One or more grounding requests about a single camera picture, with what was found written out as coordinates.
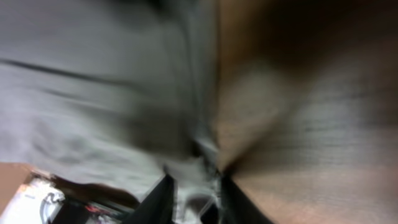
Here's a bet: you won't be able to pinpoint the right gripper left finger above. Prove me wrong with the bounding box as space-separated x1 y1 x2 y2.
122 174 175 224

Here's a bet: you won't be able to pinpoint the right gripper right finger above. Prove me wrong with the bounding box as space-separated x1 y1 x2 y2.
221 175 273 224

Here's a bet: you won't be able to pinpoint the grey cotton shorts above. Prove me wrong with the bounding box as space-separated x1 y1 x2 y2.
1 0 218 223

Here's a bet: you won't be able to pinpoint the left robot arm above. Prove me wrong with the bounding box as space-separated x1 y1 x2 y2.
1 178 65 224

